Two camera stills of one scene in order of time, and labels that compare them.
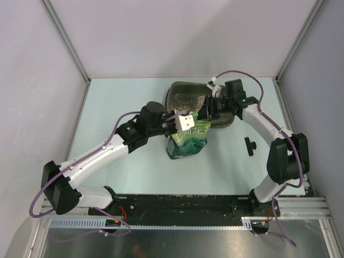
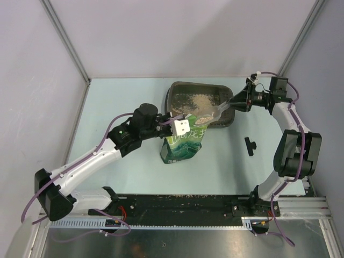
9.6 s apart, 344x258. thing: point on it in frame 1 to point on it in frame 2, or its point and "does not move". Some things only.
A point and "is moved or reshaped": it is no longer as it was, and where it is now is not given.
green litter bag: (190, 142) is moved or reshaped
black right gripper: (207, 110) to (243, 100)
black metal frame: (248, 206) does not move
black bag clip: (250, 146) does not move
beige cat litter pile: (183, 101) does not move
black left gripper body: (168, 127) does not move
